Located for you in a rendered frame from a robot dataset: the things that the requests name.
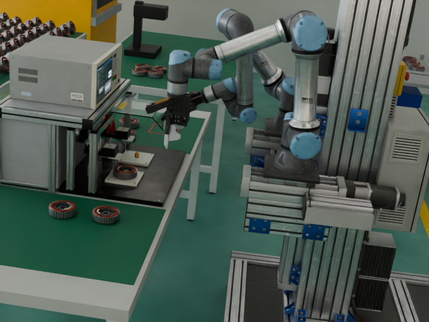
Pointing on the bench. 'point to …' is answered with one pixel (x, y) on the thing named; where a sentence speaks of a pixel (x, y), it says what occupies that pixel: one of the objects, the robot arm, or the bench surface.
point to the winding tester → (62, 70)
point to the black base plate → (153, 179)
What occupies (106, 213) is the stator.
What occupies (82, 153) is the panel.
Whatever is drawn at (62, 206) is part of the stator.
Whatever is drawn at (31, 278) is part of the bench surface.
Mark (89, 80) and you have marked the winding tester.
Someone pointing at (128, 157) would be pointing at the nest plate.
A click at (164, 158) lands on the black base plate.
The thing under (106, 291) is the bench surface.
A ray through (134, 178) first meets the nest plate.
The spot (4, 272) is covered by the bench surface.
